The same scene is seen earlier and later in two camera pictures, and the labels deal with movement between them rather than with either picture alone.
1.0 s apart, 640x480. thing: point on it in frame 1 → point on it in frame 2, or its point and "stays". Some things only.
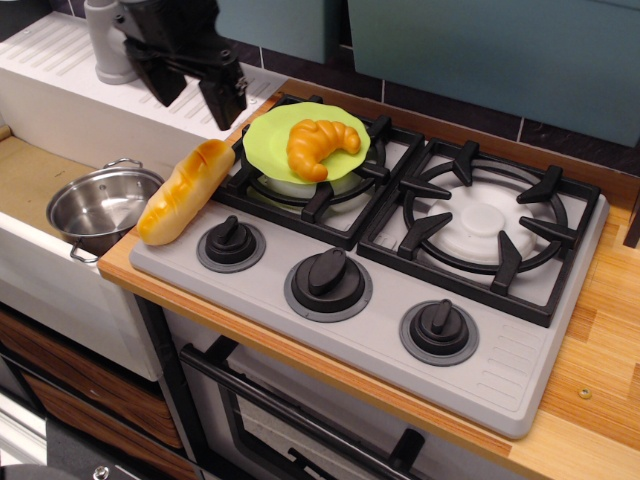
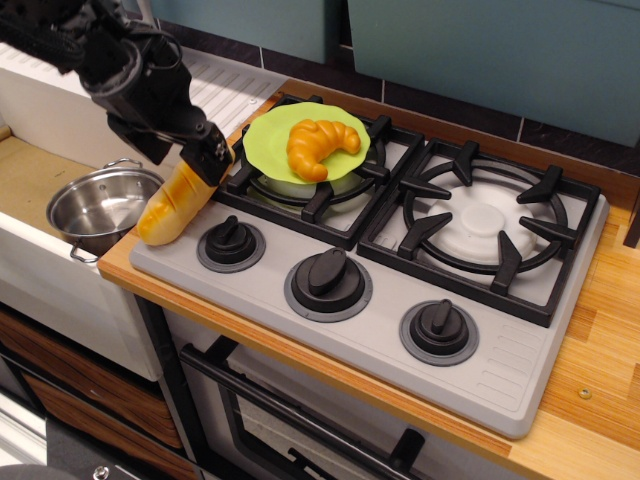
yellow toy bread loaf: [184, 189] stays
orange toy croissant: [309, 144] stays
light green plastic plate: [266, 138] stays
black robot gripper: [186, 30] → [144, 81]
